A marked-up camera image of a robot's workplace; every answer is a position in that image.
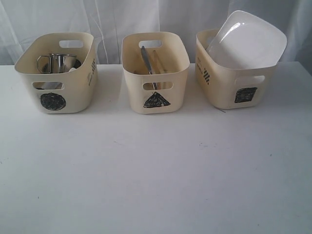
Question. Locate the stainless steel table knife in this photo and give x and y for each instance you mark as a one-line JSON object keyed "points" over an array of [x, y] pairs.
{"points": [[145, 58]]}

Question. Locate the stainless steel bowl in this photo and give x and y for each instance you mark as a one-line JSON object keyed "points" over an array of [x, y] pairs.
{"points": [[77, 64]]}

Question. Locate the white square ceramic plate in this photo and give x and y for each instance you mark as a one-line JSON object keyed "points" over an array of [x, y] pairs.
{"points": [[246, 41]]}

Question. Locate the cream bin with triangle mark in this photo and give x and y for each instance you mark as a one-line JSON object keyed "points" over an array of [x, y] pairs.
{"points": [[142, 97]]}

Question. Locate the cream bin with square mark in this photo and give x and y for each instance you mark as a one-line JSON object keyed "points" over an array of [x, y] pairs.
{"points": [[227, 88]]}

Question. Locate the cream bin with circle mark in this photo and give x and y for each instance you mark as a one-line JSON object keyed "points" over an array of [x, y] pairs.
{"points": [[77, 86]]}

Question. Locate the white curtain backdrop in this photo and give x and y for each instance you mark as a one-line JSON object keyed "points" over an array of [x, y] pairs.
{"points": [[109, 21]]}

